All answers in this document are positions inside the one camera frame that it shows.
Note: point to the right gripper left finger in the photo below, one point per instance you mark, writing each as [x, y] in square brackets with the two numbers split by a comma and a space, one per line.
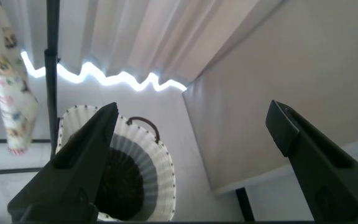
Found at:
[67, 186]

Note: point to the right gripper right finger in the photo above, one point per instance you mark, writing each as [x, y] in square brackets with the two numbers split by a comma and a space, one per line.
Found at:
[337, 186]

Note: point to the cream printed garment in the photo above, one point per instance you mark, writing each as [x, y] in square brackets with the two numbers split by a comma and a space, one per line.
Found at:
[14, 102]

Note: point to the white laundry basket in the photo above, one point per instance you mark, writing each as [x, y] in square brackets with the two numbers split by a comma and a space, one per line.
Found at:
[154, 161]

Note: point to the black clothes rack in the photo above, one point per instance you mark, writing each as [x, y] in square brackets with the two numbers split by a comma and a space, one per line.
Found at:
[52, 93]

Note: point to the white curtain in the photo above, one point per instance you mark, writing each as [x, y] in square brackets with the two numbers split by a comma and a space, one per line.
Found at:
[135, 31]

